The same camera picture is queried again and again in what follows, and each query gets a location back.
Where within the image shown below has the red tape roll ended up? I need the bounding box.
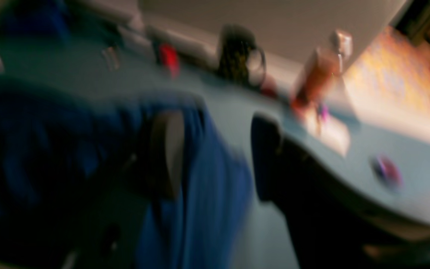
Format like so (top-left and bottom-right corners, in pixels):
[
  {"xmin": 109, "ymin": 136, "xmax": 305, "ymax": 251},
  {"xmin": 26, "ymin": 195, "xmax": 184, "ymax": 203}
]
[{"xmin": 261, "ymin": 74, "xmax": 278, "ymax": 99}]

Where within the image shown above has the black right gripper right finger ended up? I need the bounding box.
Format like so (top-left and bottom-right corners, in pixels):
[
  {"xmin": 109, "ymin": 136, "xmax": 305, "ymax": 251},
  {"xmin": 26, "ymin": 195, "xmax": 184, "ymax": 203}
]
[{"xmin": 251, "ymin": 114, "xmax": 430, "ymax": 269}]

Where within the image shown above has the black mug gold pattern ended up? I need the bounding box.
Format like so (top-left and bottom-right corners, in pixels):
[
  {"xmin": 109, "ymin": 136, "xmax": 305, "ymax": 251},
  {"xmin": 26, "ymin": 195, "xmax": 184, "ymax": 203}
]
[{"xmin": 216, "ymin": 24, "xmax": 267, "ymax": 89}]

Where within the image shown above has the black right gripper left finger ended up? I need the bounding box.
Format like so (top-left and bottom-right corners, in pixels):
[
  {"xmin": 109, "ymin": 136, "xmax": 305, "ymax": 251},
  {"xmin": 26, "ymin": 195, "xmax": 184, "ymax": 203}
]
[{"xmin": 55, "ymin": 111, "xmax": 186, "ymax": 269}]

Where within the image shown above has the purple tape roll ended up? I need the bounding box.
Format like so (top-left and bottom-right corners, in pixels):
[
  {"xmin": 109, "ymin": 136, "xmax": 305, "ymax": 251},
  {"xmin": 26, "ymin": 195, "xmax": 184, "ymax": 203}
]
[{"xmin": 371, "ymin": 155, "xmax": 404, "ymax": 192}]

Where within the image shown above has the orange plastic bottle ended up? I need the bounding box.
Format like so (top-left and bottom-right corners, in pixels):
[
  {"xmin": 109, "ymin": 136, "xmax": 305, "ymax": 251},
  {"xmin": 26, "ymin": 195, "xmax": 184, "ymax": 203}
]
[{"xmin": 290, "ymin": 29, "xmax": 353, "ymax": 113}]

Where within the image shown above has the pink small clip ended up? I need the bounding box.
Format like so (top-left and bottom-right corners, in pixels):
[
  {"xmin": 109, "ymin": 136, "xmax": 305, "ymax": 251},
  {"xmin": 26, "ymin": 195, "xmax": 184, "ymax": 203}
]
[{"xmin": 316, "ymin": 104, "xmax": 330, "ymax": 122}]

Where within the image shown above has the white paper card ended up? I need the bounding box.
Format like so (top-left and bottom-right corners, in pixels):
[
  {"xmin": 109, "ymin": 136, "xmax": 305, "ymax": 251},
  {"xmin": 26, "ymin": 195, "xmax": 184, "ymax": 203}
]
[{"xmin": 303, "ymin": 109, "xmax": 351, "ymax": 157}]

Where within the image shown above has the dark blue t-shirt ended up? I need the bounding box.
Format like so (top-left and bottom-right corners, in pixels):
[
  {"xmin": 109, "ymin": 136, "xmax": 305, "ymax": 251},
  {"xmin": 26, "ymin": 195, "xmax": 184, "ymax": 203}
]
[{"xmin": 0, "ymin": 75, "xmax": 253, "ymax": 269}]

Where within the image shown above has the red orange cube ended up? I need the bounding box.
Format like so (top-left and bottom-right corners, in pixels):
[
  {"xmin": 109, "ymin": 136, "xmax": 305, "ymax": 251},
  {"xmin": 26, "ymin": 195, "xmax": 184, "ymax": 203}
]
[{"xmin": 158, "ymin": 44, "xmax": 180, "ymax": 78}]

